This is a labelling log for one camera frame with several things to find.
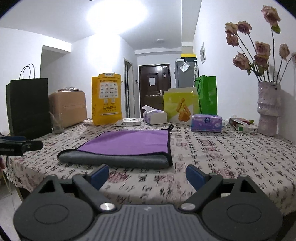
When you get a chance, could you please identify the purple and grey towel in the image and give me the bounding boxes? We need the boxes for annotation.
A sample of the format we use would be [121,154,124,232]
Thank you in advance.
[57,125,174,170]

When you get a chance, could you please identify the black paper shopping bag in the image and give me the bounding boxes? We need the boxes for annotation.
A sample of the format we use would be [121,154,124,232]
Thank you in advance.
[6,63,52,140]

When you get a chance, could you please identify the clear drinking glass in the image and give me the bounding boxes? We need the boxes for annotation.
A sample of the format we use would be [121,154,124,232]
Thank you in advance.
[49,112,64,134]

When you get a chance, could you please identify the tan hard suitcase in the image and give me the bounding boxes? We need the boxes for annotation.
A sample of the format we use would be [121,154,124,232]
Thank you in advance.
[49,90,87,128]

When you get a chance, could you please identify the red and green boxes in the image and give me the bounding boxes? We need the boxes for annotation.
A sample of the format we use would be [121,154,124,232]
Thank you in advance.
[229,118,258,132]

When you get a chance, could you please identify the purple tissue pack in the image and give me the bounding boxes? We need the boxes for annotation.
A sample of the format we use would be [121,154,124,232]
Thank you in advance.
[191,114,222,133]

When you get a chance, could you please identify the white textured vase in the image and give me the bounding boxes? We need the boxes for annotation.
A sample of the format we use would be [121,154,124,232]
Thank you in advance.
[257,81,281,137]

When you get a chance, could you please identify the flat white box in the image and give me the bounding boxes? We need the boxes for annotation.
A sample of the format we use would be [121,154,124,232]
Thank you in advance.
[115,118,141,126]

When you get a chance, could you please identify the yellow paper delivery bag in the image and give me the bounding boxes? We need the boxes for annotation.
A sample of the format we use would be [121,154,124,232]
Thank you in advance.
[92,73,122,126]

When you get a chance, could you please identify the lime green snack bag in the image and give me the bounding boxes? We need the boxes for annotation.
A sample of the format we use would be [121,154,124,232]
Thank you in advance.
[163,87,199,126]

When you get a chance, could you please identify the open white tissue box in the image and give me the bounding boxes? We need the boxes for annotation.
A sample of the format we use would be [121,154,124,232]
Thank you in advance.
[142,105,168,125]

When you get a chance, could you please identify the green glossy gift bag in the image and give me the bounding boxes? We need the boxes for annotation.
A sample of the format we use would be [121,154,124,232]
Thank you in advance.
[194,75,218,115]

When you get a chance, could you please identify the grey refrigerator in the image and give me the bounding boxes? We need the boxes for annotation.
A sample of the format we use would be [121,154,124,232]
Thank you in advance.
[175,61,196,88]

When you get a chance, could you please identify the dark brown entrance door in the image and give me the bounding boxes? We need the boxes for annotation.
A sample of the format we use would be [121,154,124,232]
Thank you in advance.
[138,64,171,116]

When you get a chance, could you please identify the yellow box on refrigerator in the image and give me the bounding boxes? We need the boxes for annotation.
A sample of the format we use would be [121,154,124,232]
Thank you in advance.
[181,54,197,62]

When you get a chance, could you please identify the wall picture frame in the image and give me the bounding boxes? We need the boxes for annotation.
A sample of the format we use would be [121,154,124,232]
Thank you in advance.
[200,44,206,64]

